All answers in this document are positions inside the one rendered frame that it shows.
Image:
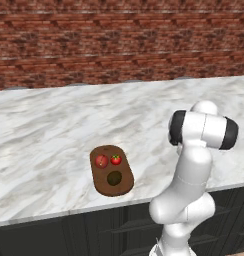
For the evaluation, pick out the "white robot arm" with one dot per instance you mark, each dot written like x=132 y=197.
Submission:
x=190 y=173

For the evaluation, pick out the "red tomato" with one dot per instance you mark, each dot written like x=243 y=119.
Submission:
x=116 y=160

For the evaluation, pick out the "red onion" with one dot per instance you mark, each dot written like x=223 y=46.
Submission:
x=101 y=161

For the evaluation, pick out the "brown wooden cutting board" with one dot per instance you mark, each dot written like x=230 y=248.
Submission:
x=111 y=170

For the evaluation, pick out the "dark green avocado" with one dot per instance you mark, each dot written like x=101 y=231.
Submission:
x=114 y=178

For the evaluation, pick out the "dark cabinet run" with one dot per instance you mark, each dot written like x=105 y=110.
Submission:
x=94 y=230

